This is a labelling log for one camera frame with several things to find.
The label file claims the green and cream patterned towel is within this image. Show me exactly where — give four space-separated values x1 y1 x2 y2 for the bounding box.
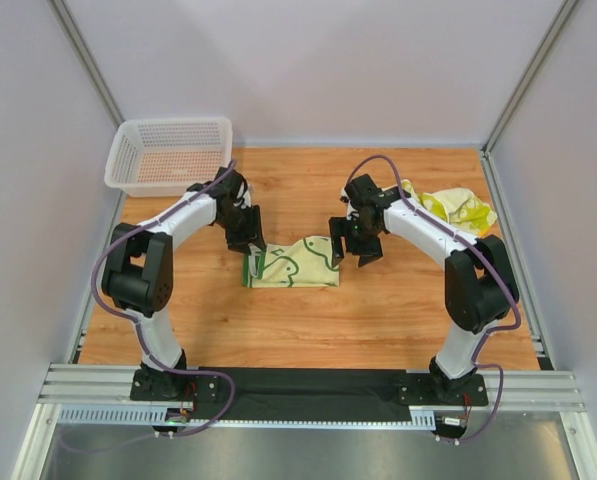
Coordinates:
241 236 340 288

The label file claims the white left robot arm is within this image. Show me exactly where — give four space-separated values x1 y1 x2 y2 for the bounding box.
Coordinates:
90 161 266 375

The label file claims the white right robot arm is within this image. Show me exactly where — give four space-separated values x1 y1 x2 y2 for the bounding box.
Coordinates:
329 182 522 396

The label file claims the yellow and cream crumpled towel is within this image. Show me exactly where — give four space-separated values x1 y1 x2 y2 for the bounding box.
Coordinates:
401 179 498 237

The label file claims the white perforated plastic basket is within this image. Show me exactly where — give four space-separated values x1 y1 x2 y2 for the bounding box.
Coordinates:
104 117 233 197

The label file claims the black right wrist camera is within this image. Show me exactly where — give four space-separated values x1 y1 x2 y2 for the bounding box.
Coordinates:
343 174 383 204

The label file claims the aluminium right corner post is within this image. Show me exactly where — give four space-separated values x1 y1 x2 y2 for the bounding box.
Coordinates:
480 0 584 154

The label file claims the aluminium corner post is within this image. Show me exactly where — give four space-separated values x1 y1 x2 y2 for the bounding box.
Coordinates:
480 0 584 154
47 0 125 128

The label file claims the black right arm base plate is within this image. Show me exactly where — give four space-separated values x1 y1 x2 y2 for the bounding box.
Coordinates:
395 373 489 407

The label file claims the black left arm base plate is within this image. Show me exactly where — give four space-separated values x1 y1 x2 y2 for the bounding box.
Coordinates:
129 370 230 403

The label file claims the aluminium front frame rail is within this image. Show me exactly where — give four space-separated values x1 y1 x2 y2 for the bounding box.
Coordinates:
38 364 585 412

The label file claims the aluminium left corner post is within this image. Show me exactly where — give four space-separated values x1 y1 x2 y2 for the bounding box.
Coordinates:
47 0 125 128

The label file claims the grey slotted cable duct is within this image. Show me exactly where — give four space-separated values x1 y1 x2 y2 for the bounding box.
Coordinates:
57 404 437 430

